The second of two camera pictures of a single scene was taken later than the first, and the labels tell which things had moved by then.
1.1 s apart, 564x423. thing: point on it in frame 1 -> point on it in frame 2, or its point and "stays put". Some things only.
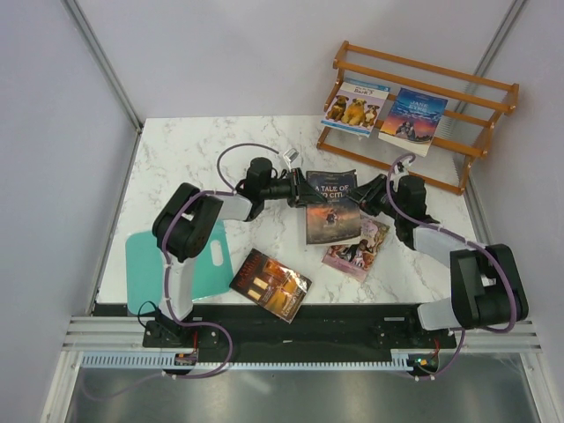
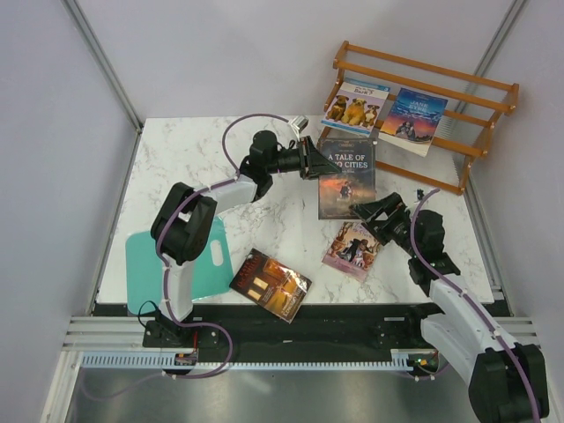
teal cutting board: x=211 y=273 stays put
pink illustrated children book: x=356 y=260 stays put
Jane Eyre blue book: x=412 y=120 stays put
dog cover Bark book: x=357 y=107 stays put
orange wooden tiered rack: x=421 y=120 stays put
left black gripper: x=302 y=193 -> x=313 y=163
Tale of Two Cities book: x=337 y=219 -> x=356 y=182
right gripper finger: x=369 y=189 -> x=375 y=209
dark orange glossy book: x=271 y=285 stays put
